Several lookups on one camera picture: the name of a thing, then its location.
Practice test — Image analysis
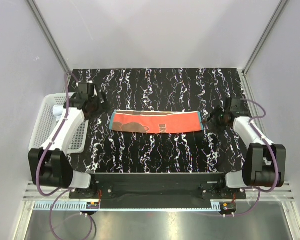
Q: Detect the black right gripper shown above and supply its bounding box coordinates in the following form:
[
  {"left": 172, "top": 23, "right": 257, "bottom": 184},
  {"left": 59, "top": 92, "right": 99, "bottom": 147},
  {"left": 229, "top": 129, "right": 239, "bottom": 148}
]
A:
[{"left": 201, "top": 104, "right": 229, "bottom": 136}]

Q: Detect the white terry towel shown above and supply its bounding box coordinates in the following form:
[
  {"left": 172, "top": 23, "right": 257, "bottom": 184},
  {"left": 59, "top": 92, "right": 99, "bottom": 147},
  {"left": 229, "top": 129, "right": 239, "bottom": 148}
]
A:
[{"left": 52, "top": 105, "right": 64, "bottom": 122}]

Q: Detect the brown towel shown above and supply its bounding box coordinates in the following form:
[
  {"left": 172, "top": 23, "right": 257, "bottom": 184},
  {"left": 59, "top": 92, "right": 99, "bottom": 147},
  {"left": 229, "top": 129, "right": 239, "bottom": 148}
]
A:
[{"left": 109, "top": 110, "right": 204, "bottom": 134}]

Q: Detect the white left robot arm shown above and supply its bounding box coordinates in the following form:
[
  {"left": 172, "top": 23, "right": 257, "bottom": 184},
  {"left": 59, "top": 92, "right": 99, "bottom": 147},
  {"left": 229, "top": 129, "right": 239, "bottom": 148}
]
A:
[{"left": 28, "top": 81, "right": 108, "bottom": 198}]

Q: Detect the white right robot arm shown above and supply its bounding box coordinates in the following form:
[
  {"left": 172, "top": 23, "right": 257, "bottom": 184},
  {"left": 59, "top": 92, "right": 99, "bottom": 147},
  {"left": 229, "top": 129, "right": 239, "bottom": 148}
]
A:
[{"left": 202, "top": 97, "right": 287, "bottom": 199}]

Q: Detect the white plastic basket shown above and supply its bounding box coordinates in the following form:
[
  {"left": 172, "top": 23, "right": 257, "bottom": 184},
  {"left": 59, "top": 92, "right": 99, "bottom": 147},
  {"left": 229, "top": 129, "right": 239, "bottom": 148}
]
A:
[{"left": 28, "top": 93, "right": 89, "bottom": 154}]

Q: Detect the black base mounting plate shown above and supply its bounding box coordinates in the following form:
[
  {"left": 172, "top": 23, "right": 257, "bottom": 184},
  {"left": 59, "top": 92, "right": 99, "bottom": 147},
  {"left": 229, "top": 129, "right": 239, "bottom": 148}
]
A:
[{"left": 69, "top": 173, "right": 247, "bottom": 211}]

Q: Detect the left aluminium corner post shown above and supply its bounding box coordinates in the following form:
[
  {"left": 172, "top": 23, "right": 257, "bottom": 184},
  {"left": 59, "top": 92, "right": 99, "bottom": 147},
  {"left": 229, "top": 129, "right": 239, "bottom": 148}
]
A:
[{"left": 26, "top": 0, "right": 73, "bottom": 77}]

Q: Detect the aluminium corner post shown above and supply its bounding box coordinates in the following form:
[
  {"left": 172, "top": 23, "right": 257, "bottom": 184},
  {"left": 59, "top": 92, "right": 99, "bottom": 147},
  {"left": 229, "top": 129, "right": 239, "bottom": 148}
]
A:
[
  {"left": 26, "top": 0, "right": 73, "bottom": 77},
  {"left": 242, "top": 0, "right": 291, "bottom": 76}
]

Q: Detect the right aluminium corner post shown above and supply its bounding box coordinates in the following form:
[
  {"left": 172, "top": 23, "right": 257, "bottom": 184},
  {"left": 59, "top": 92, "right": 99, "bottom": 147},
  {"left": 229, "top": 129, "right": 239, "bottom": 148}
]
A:
[{"left": 242, "top": 0, "right": 291, "bottom": 76}]

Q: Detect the aluminium front rail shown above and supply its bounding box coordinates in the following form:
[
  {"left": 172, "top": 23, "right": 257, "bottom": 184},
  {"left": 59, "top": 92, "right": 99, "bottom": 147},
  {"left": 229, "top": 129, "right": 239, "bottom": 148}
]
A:
[{"left": 22, "top": 182, "right": 295, "bottom": 202}]

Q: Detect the white slotted cable duct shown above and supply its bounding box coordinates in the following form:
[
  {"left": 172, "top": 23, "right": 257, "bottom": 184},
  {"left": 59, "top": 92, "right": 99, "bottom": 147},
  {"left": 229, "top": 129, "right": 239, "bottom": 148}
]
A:
[{"left": 33, "top": 201, "right": 98, "bottom": 211}]

